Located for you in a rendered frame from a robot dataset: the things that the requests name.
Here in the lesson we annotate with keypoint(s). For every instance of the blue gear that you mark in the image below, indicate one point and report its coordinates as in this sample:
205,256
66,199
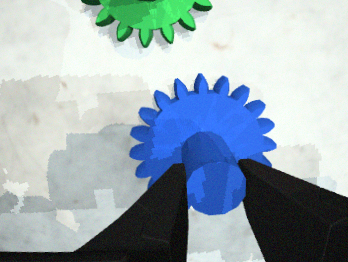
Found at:
209,131

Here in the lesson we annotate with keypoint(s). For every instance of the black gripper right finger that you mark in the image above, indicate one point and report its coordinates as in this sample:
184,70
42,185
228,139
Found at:
294,220

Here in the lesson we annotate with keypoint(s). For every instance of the green gear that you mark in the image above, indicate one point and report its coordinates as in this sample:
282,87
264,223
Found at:
148,15

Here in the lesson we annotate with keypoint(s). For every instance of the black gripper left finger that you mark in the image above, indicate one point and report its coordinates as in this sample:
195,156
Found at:
153,229

